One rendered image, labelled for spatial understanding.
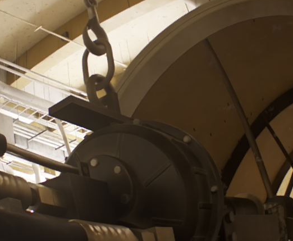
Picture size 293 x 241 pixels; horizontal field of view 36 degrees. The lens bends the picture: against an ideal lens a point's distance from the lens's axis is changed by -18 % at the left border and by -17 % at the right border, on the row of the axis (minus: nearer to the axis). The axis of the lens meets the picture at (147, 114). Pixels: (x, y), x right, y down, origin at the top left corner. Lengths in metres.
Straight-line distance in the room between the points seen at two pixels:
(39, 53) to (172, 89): 8.95
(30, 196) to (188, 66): 1.46
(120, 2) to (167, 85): 7.81
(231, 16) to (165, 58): 0.31
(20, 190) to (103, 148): 0.24
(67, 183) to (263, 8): 1.19
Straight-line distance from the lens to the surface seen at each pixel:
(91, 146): 0.77
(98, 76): 0.82
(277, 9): 1.66
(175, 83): 2.00
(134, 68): 1.85
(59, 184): 0.64
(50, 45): 10.65
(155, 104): 1.99
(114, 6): 9.78
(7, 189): 0.55
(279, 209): 1.30
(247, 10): 1.70
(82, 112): 0.74
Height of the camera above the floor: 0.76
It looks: 23 degrees up
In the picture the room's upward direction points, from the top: 12 degrees counter-clockwise
